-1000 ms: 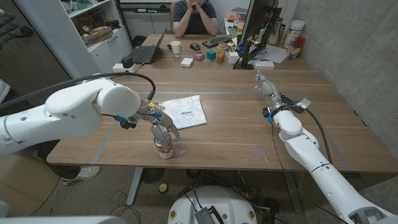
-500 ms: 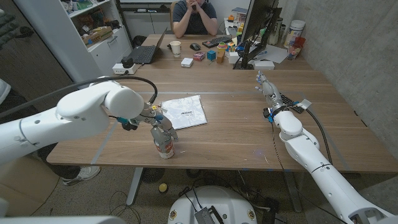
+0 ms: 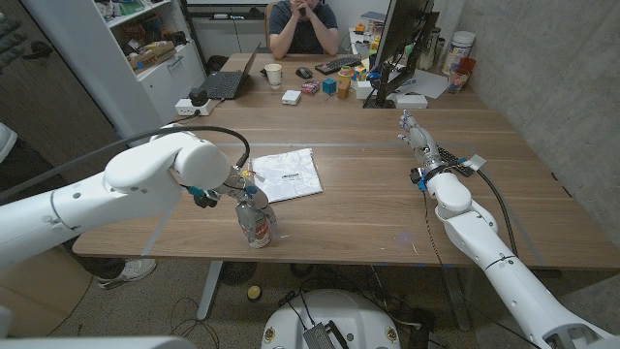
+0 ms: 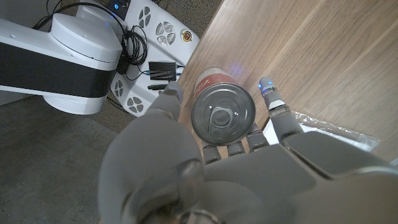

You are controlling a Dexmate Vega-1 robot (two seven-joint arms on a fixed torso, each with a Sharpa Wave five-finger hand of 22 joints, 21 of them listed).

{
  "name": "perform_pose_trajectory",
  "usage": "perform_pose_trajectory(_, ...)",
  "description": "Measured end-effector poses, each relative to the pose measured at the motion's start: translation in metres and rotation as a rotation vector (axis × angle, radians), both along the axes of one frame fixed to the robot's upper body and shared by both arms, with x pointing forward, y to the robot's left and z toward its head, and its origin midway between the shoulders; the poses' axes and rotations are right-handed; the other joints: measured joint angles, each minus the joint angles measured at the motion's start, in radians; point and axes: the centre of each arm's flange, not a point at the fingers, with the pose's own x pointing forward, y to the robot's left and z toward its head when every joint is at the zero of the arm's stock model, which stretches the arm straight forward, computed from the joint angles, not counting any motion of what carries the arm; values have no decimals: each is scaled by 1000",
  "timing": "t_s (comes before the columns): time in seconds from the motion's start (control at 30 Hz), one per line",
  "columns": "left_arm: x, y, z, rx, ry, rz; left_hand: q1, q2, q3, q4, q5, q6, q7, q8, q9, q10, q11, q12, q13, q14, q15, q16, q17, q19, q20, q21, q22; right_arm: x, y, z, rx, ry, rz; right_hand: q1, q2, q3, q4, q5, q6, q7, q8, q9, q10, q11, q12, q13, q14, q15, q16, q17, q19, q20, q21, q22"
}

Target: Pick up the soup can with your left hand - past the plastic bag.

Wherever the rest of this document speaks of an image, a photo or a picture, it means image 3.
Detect seated person in dark shirt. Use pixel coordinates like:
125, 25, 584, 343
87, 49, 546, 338
267, 0, 340, 60

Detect grey table leg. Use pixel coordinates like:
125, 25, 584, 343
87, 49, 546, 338
440, 266, 474, 332
197, 261, 224, 321

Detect black round floor fan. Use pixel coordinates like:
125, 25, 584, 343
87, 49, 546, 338
220, 261, 258, 286

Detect black computer monitor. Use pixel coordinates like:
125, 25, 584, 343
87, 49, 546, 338
375, 0, 437, 69

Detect cardboard box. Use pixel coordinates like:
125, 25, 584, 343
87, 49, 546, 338
127, 40, 177, 72

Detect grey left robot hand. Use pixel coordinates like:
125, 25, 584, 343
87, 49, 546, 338
212, 167, 279, 238

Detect clear plastic bag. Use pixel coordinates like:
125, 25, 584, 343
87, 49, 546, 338
250, 147, 325, 205

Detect flat white box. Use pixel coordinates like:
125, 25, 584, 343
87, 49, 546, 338
394, 93, 429, 110

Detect white paper sheet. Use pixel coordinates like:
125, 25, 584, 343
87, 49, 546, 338
387, 67, 450, 101

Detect white power strip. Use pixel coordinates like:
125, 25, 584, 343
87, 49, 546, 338
174, 98, 214, 117

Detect white shelf cabinet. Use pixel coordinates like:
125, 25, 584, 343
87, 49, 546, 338
21, 0, 207, 142

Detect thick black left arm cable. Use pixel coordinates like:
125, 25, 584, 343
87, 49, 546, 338
0, 125, 252, 205

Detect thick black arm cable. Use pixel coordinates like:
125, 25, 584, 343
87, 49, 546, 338
472, 167, 519, 258
0, 125, 252, 205

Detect red and white soup can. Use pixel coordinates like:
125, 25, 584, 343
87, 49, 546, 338
235, 201, 273, 249

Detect black power adapter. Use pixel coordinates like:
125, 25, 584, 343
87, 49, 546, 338
188, 87, 209, 108

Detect white canister with label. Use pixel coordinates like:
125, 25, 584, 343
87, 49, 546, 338
441, 30, 477, 77

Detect black keyboard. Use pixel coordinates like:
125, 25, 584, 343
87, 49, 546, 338
314, 55, 363, 77

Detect black remote control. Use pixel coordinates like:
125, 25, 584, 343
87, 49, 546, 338
435, 144, 474, 176

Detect black laptop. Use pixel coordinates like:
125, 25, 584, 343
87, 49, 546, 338
198, 42, 263, 101

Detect white robot torso base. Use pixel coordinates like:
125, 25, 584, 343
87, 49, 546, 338
261, 289, 402, 349

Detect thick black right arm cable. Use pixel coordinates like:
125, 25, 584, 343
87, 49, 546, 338
472, 167, 519, 258

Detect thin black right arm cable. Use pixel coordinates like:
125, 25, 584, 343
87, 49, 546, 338
421, 188, 542, 349

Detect black monitor stand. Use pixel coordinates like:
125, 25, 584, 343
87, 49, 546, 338
362, 12, 440, 109

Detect white paper cup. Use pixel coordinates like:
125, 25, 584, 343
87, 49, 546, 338
263, 63, 284, 90

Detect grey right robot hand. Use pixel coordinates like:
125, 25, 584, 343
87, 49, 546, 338
397, 109, 450, 179

